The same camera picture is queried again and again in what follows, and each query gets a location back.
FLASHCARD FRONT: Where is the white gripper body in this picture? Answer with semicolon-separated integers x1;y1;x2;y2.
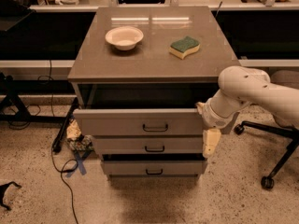
202;98;233;129

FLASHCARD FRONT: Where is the grey top drawer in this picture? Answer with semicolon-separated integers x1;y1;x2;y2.
72;84;241;137

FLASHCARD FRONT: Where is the grey drawer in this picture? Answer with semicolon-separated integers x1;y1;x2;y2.
92;136;203;154
72;84;241;137
101;161;206;175

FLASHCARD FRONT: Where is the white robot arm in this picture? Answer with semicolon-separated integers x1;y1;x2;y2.
196;66;299;158

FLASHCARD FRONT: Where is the grey middle drawer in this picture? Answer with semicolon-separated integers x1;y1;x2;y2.
92;136;203;154

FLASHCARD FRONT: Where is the grey drawer cabinet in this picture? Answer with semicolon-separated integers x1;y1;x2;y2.
66;6;242;181

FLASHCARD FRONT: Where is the grey bottom drawer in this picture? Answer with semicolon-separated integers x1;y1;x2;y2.
101;161;206;175

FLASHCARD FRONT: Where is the green yellow sponge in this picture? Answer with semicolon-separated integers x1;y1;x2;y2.
169;36;200;60

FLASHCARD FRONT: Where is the black office chair base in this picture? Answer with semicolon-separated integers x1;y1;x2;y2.
234;120;299;190

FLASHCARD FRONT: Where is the white bowl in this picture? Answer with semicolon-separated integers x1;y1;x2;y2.
105;26;144;50

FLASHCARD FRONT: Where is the snack bag on floor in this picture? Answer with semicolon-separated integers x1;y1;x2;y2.
66;119;93;151

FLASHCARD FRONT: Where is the blue tape cross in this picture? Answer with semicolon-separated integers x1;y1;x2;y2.
65;150;92;177

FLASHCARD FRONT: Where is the black leaning bar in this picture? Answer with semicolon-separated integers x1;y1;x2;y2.
51;98;78;153

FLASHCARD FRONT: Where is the black floor cable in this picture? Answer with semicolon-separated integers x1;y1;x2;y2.
50;147;79;224

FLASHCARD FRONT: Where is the black desk frame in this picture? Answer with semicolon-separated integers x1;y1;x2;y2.
0;73;65;123

